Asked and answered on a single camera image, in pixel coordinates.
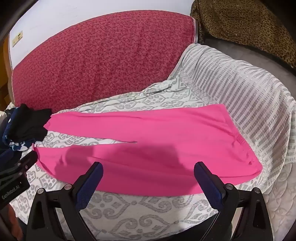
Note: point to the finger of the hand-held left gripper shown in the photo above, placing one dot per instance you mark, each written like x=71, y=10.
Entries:
x=29, y=161

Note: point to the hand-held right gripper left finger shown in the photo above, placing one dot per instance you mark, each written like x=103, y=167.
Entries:
x=89, y=184

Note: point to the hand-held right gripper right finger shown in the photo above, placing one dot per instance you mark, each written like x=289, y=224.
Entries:
x=209, y=185

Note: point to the pink pants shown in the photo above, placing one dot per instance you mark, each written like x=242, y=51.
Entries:
x=161, y=139

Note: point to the blue white printed cloth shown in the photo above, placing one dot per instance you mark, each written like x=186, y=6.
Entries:
x=17, y=144

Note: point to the black cloth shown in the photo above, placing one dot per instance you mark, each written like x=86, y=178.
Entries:
x=30, y=125

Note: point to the white quilted mattress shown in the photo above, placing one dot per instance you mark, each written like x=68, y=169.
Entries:
x=284, y=185

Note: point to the white grey patterned bedsheet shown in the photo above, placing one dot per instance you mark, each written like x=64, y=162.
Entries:
x=242, y=97

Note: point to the red patterned blanket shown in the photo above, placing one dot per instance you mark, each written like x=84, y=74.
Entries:
x=92, y=58

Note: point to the leopard print cloth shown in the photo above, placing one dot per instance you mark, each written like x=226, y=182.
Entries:
x=242, y=23

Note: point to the wall switch plate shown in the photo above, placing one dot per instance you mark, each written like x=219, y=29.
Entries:
x=17, y=38

